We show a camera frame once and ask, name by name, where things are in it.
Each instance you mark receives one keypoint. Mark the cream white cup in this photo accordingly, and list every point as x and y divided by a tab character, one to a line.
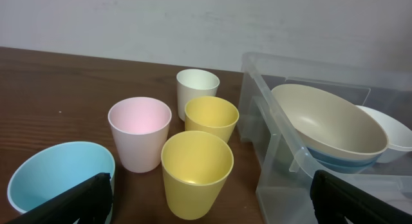
193	83

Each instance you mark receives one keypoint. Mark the light blue cup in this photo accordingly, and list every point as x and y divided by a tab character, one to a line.
55	170

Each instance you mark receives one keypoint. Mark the dark blue bowl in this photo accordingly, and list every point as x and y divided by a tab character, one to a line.
343	162

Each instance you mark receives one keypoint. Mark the clear plastic storage container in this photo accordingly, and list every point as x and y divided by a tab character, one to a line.
287	167

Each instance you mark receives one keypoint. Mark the yellow cup upper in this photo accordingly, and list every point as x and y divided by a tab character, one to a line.
213	115

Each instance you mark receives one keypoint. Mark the yellow cup lower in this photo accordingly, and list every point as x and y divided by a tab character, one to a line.
195	166

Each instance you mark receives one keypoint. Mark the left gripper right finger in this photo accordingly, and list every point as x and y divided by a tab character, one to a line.
338	202

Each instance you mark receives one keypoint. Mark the large cream bowl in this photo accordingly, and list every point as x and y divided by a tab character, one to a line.
331	124

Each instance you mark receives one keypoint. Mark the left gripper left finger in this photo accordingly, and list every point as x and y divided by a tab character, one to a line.
88	202

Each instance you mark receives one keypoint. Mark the yellow cup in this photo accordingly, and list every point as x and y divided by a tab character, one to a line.
195	166
213	115

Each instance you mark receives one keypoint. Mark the white small bowl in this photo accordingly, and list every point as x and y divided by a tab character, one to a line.
399	135

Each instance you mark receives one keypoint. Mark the pink cup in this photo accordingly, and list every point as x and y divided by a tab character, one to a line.
140	127

